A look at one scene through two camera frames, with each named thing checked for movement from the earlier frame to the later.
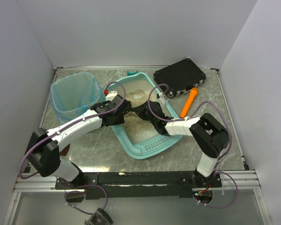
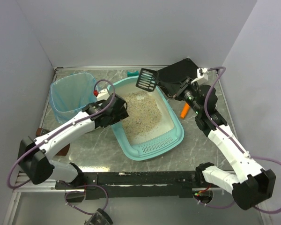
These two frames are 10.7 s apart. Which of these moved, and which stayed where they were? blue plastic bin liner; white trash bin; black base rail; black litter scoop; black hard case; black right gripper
Moved: black litter scoop; black right gripper
Stayed: blue plastic bin liner; white trash bin; black base rail; black hard case
